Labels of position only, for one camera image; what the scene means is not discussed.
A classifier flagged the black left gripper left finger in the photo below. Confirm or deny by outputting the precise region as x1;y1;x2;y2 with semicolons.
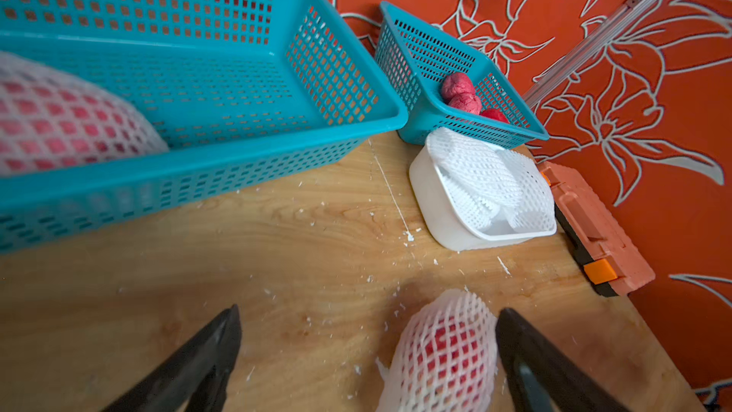
105;305;242;411

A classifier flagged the teal basket for bare apples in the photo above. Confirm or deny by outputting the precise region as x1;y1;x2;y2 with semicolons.
375;1;549;149

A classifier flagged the white foam net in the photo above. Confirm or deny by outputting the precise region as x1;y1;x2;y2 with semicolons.
498;150;556;236
425;128;523;231

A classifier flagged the teal basket with netted apples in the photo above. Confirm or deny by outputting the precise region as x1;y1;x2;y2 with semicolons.
1;0;408;254

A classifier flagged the white plastic tub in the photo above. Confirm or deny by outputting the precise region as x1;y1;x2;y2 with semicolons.
409;147;557;252

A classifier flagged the orange tool case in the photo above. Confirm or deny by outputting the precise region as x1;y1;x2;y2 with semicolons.
539;162;656;298

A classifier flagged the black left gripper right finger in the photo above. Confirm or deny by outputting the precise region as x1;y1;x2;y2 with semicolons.
496;307;626;411

